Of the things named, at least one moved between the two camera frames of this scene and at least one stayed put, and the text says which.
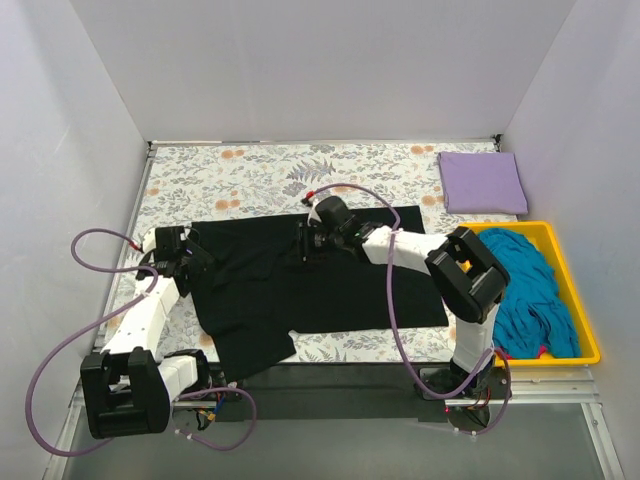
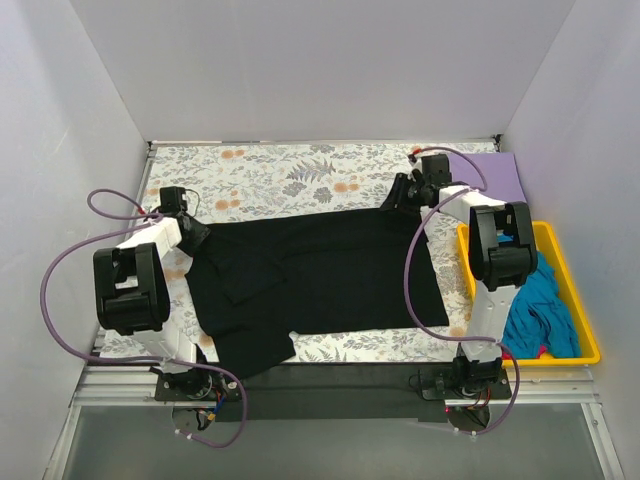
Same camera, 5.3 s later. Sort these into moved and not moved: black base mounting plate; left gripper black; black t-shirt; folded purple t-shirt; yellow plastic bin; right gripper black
Moved: left gripper black; right gripper black
Not moved: folded purple t-shirt; black base mounting plate; yellow plastic bin; black t-shirt
